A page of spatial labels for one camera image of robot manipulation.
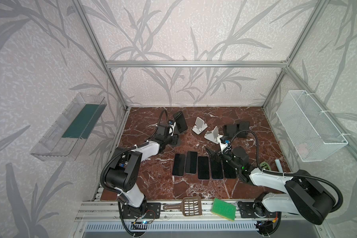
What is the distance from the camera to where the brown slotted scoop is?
0.75 metres

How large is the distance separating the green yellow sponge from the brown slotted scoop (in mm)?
74

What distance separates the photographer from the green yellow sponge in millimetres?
724
